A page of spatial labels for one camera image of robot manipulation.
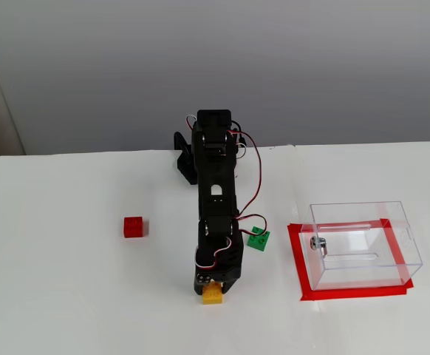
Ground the silver cam lock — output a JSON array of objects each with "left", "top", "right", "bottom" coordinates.
[{"left": 310, "top": 236, "right": 329, "bottom": 257}]

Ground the red lego brick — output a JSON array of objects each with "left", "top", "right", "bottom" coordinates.
[{"left": 123, "top": 216, "right": 149, "bottom": 239}]

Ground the transparent plastic box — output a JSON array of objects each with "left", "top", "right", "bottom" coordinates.
[{"left": 300, "top": 200, "right": 424, "bottom": 291}]

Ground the gripper servo cable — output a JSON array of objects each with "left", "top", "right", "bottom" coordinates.
[{"left": 194, "top": 236, "right": 235, "bottom": 269}]

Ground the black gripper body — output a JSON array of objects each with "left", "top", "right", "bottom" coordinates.
[{"left": 194, "top": 232, "right": 245, "bottom": 284}]

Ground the red tape square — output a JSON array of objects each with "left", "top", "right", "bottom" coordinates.
[{"left": 287, "top": 218, "right": 414, "bottom": 302}]

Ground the red arm servo cable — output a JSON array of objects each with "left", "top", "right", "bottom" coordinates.
[{"left": 226, "top": 129, "right": 268, "bottom": 237}]

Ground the yellow lego brick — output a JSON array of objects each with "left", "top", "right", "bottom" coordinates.
[{"left": 202, "top": 282, "right": 225, "bottom": 305}]

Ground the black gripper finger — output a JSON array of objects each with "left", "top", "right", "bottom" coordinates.
[
  {"left": 191, "top": 271, "right": 214, "bottom": 297},
  {"left": 221, "top": 273, "right": 243, "bottom": 296}
]

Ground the green lego brick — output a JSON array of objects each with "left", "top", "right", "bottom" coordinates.
[{"left": 246, "top": 226, "right": 271, "bottom": 252}]

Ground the black table clamp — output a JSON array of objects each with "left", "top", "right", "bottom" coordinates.
[{"left": 173, "top": 131, "right": 193, "bottom": 160}]

